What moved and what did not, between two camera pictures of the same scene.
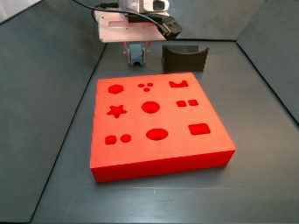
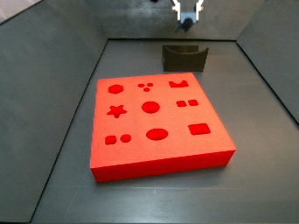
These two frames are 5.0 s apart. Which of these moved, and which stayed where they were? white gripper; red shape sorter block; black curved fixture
Moved: white gripper
Stayed: red shape sorter block; black curved fixture
